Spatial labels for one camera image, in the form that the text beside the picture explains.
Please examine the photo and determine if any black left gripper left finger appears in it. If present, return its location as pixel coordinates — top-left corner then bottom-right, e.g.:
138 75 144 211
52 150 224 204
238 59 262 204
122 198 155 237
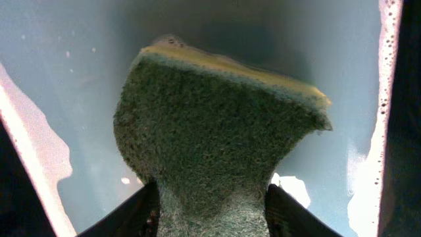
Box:
78 180 161 237

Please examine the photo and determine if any black tub of soapy water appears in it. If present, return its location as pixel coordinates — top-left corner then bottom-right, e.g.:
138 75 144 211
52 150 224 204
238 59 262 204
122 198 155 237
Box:
1 0 403 236

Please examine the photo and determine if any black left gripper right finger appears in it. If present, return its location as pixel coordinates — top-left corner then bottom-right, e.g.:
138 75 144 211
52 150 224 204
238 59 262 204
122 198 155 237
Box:
265 184 341 237

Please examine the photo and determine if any green yellow scrub sponge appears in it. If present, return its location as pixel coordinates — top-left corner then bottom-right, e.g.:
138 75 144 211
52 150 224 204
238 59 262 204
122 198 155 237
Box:
113 36 332 236

